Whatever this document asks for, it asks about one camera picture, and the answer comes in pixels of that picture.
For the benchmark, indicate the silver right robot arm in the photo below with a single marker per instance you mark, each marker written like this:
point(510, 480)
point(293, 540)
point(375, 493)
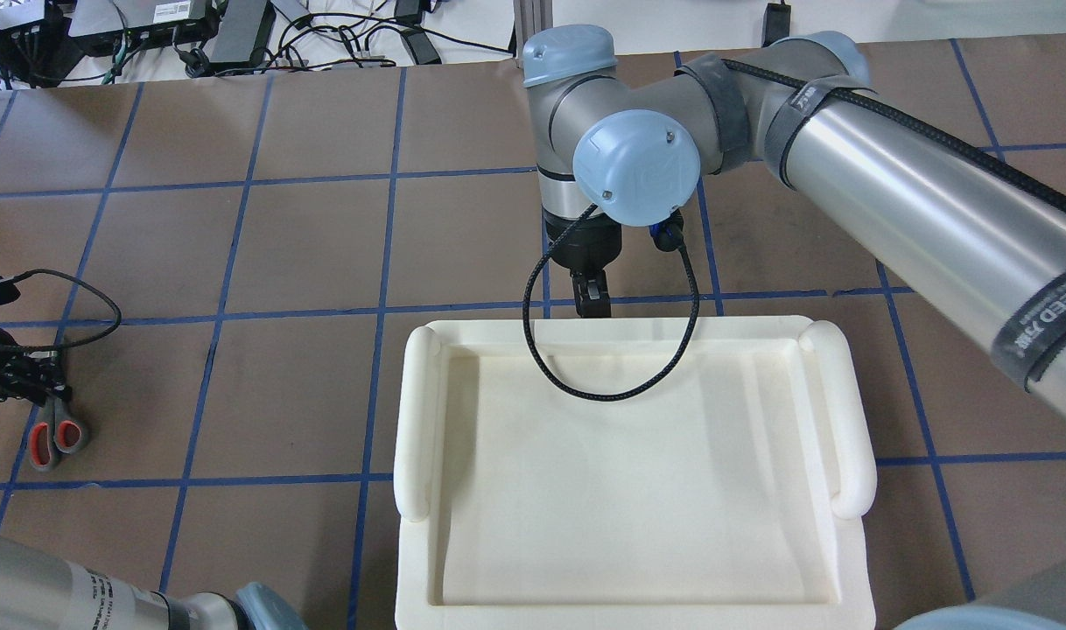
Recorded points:
point(983, 242)

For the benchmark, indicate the orange grey handled scissors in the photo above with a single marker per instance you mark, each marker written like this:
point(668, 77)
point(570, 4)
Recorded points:
point(55, 433)

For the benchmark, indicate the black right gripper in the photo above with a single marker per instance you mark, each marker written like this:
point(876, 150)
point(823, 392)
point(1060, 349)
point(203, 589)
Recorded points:
point(588, 249)

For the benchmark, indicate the black power adapter brick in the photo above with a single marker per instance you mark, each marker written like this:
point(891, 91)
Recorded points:
point(243, 35)

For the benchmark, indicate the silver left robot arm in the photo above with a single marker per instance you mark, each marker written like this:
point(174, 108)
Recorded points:
point(42, 591)

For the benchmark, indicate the white foam tray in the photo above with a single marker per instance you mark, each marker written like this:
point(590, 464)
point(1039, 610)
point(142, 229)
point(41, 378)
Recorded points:
point(729, 496)

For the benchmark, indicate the aluminium frame post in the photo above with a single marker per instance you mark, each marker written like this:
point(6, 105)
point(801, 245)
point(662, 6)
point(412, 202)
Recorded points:
point(530, 17)

